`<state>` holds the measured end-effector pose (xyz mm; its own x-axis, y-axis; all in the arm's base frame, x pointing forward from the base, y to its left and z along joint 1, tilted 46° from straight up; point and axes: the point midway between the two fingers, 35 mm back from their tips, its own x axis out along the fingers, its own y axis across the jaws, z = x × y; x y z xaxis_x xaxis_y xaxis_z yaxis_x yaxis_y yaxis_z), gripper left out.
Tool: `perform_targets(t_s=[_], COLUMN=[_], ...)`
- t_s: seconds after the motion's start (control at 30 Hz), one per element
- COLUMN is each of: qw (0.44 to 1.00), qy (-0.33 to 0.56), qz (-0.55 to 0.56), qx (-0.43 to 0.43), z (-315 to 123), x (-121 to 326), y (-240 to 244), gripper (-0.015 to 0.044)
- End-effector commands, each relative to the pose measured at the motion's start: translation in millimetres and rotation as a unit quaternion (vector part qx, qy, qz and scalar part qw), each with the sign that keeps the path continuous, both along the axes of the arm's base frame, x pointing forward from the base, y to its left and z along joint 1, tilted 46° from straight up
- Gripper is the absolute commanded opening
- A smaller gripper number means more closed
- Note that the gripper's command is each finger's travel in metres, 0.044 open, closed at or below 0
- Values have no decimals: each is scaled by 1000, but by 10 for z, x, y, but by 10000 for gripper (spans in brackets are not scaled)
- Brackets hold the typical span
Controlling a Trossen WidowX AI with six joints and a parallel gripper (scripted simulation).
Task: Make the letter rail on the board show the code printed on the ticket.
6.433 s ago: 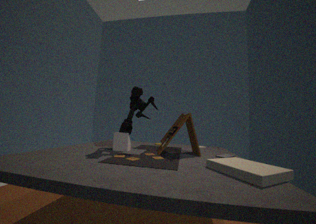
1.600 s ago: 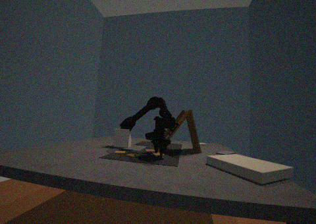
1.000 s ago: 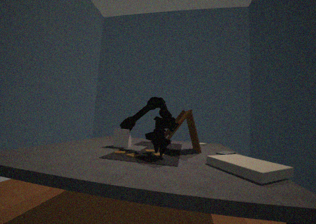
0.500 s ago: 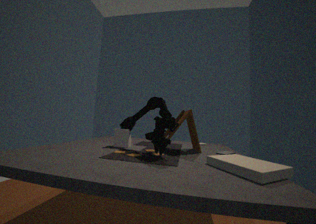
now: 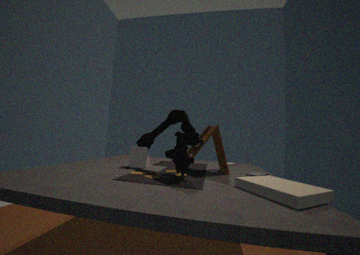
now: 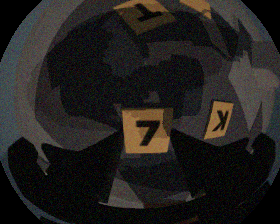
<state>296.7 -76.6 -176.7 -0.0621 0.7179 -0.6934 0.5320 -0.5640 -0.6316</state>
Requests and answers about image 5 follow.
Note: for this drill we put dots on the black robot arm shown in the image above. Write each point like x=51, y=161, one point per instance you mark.
x=189, y=137

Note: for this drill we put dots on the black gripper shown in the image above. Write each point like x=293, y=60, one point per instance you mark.
x=183, y=162

